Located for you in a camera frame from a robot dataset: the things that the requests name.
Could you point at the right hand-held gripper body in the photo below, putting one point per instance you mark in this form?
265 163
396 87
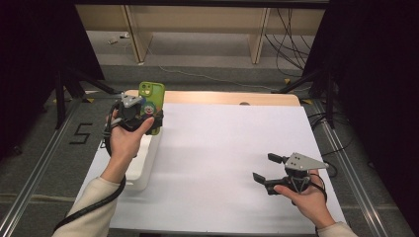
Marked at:
301 162

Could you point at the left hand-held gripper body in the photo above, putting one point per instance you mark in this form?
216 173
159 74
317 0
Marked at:
128 115

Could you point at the green cartoon phone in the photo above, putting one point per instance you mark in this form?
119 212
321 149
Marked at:
154 94

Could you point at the white plastic bin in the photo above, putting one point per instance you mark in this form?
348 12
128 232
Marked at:
145 164

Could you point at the person's left hand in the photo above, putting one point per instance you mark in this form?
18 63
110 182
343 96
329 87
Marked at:
123 143

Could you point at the person's right hand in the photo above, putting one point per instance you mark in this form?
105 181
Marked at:
311 204

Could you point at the white table board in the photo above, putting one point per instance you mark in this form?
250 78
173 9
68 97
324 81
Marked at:
214 164

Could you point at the wooden table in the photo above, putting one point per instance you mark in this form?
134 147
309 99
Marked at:
214 98

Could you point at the black metal stand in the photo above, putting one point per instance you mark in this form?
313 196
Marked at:
329 98
60 98

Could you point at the white power adapter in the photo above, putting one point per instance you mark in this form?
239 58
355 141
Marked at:
112 40
124 35

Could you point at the wooden shelf unit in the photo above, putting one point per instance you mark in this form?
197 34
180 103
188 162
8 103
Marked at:
197 19

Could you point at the black curtain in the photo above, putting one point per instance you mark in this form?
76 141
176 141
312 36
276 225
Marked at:
378 82
33 65

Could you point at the aluminium floor rail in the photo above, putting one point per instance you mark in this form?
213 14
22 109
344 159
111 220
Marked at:
349 168
42 158

